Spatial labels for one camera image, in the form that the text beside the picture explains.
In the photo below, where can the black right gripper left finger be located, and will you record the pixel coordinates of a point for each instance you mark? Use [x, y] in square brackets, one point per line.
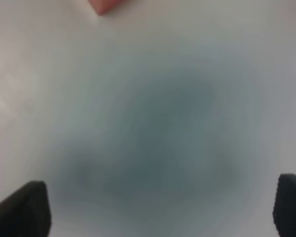
[26, 212]

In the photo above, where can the red block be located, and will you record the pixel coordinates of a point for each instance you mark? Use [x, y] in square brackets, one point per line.
[102, 7]

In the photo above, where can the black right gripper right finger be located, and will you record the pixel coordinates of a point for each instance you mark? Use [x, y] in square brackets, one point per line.
[284, 210]

